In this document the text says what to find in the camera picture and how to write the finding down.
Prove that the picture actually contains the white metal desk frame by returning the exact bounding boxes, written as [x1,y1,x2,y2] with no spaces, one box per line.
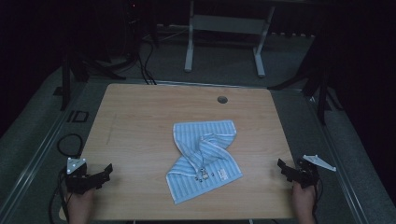
[183,0,276,78]

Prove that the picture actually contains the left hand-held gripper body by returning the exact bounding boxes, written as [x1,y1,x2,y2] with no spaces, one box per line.
[64,157,95,196]

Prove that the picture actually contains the black metal stand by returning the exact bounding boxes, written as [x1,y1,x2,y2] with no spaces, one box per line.
[59,46,127,112]
[268,29,345,126]

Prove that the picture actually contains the blue striped towel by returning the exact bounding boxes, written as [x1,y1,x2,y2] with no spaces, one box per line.
[165,119,244,205]

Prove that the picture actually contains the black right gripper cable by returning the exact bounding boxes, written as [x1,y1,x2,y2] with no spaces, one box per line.
[311,178,323,224]

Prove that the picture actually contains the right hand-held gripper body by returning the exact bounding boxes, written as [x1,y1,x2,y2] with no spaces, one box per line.
[294,154,337,189]

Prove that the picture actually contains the person's left hand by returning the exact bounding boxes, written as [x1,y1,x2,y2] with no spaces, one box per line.
[65,187,96,217]

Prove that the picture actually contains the black floor cables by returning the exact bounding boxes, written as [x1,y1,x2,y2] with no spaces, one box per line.
[135,36,158,86]

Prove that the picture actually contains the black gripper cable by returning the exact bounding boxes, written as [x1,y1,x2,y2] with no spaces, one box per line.
[311,178,323,224]
[48,133,85,224]

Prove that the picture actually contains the person's right hand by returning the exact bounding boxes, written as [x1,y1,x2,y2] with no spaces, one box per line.
[290,181,318,217]

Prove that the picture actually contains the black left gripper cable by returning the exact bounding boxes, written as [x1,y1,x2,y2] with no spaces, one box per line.
[48,133,85,224]

